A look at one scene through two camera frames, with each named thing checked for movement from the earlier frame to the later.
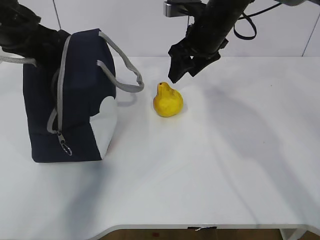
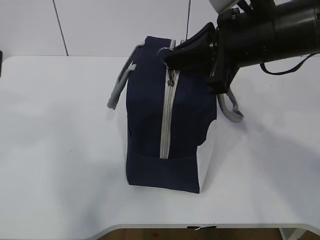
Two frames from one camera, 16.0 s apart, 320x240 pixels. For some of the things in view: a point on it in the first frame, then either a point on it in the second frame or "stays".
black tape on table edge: x=200 y=228 stays
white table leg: x=292 y=234 stays
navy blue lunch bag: x=70 y=97 to x=168 y=110
